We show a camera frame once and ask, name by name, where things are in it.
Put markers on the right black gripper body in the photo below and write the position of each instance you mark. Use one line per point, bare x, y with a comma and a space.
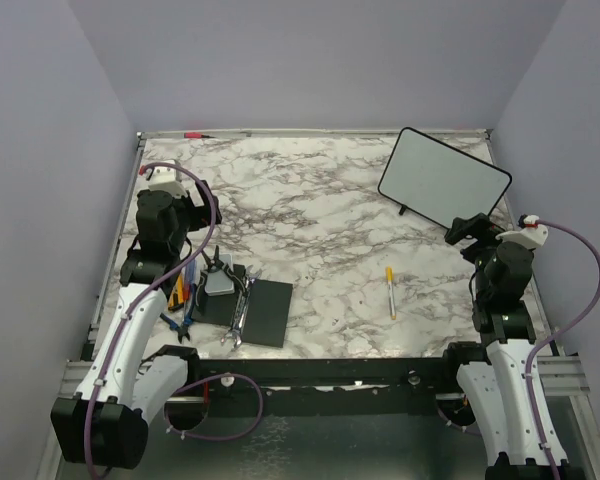
483, 228

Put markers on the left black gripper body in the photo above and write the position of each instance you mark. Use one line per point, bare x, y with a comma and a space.
200, 216

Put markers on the black framed whiteboard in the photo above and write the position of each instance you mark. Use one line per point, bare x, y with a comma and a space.
438, 181

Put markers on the white marker pen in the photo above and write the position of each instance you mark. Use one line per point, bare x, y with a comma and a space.
391, 298

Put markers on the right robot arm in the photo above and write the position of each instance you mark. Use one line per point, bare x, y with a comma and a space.
499, 376

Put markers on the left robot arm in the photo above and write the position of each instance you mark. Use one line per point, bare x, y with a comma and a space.
105, 423

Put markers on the yellow utility knife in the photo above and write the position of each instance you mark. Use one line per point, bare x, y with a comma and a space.
179, 295

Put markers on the silver wrench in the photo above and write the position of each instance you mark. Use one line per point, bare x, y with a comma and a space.
234, 332

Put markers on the black square mat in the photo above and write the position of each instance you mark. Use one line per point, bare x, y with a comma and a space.
267, 315

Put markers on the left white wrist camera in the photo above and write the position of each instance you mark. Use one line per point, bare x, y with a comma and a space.
164, 178

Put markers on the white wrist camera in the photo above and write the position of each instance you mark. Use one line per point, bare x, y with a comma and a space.
531, 235
164, 178

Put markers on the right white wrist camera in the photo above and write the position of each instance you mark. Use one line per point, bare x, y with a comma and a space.
531, 235

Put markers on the red marker on rail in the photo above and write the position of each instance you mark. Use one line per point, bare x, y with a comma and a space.
197, 135

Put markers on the aluminium table frame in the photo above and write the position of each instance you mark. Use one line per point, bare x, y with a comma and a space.
303, 208

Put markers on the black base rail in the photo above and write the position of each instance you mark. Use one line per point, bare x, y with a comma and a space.
296, 388

